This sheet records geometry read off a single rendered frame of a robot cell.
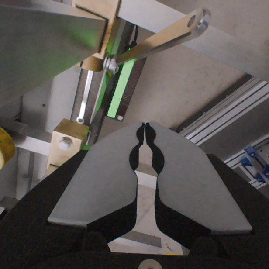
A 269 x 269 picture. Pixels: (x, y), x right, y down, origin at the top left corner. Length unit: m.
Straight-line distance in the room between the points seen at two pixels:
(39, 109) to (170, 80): 0.78
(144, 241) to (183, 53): 0.93
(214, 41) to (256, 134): 0.98
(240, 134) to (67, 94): 0.92
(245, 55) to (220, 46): 0.03
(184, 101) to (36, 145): 0.99
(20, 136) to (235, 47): 0.35
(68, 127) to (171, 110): 0.95
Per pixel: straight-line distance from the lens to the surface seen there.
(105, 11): 0.25
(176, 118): 1.26
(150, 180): 0.37
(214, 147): 1.17
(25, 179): 0.80
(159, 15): 0.26
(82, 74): 0.45
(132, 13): 0.26
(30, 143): 0.38
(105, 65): 0.28
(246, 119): 1.14
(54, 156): 0.36
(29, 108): 0.63
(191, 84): 1.19
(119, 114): 0.46
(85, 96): 0.45
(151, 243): 0.60
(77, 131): 0.34
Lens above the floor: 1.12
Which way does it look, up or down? 60 degrees down
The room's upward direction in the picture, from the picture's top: 175 degrees counter-clockwise
